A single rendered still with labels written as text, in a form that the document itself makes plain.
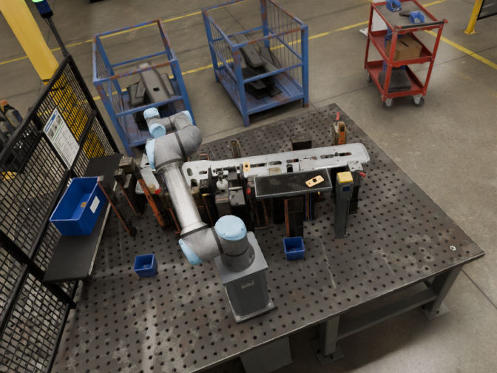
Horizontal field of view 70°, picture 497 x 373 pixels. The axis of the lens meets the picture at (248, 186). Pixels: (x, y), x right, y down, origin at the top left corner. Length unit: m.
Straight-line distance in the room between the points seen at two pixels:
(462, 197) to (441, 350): 1.35
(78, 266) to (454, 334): 2.27
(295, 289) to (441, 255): 0.79
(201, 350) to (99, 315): 0.61
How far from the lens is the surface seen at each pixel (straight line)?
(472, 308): 2.90
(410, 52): 4.07
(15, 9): 2.37
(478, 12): 6.10
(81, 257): 1.98
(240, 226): 1.41
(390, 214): 2.28
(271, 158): 2.16
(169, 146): 1.47
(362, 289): 1.98
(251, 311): 1.87
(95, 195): 2.09
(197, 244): 1.41
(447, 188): 3.54
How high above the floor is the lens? 2.43
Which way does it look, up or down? 45 degrees down
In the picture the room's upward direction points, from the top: 10 degrees counter-clockwise
